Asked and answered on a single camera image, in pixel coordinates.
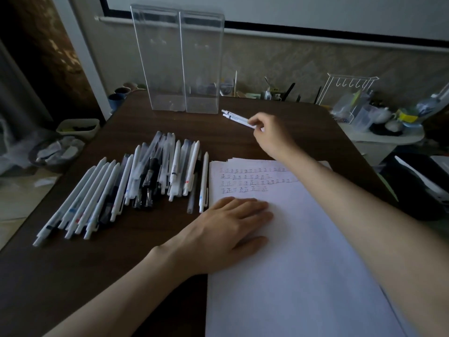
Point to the person's right hand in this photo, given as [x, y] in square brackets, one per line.
[275, 136]

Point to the person's left hand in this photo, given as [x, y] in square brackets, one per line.
[217, 238]

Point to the translucent pen with blue cap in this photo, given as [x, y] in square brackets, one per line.
[187, 150]

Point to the stack of white paper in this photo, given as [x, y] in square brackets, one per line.
[298, 287]

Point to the person's left forearm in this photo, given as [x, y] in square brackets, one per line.
[115, 301]

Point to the person's right forearm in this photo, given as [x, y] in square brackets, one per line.
[379, 235]

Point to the small white bottle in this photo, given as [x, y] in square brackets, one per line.
[268, 95]

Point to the black router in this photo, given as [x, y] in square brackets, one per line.
[289, 91]

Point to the clear plastic measuring jug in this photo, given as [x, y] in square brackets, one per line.
[363, 117]

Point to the black round tray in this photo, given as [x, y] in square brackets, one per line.
[382, 130]

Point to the white teapot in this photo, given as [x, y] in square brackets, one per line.
[383, 115]

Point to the white projector screen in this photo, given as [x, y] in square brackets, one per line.
[280, 8]

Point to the yellow green container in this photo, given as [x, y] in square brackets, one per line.
[408, 116]

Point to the black bag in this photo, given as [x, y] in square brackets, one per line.
[403, 193]

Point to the clear plastic bottle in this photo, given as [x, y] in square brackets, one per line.
[428, 105]

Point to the beige plastic bin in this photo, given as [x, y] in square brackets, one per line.
[94, 133]

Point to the group of colourful cups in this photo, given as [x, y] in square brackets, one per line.
[115, 101]

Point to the white paper scrap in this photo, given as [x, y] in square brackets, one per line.
[45, 182]

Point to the grey curtain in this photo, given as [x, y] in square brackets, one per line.
[17, 94]

